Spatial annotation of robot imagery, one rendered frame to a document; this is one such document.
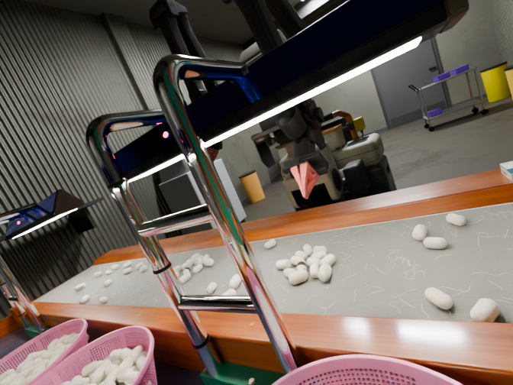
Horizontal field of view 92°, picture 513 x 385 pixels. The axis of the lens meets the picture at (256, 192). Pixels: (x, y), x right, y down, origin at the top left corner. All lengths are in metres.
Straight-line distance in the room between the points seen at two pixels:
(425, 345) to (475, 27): 7.38
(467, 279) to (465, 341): 0.13
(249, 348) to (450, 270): 0.30
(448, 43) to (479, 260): 7.13
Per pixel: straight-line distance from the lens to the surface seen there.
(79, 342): 0.76
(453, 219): 0.56
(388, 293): 0.43
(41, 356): 0.89
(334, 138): 1.38
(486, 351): 0.33
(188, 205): 3.32
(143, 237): 0.37
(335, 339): 0.35
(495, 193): 0.63
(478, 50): 7.55
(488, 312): 0.37
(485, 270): 0.46
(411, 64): 7.40
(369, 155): 1.32
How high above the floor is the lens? 1.01
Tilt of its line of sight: 10 degrees down
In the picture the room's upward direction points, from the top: 23 degrees counter-clockwise
